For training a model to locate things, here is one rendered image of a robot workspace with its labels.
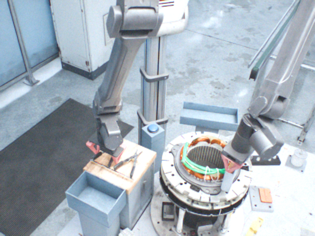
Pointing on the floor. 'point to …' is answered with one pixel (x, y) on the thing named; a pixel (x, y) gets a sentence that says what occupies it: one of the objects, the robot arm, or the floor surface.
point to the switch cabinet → (83, 35)
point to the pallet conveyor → (256, 70)
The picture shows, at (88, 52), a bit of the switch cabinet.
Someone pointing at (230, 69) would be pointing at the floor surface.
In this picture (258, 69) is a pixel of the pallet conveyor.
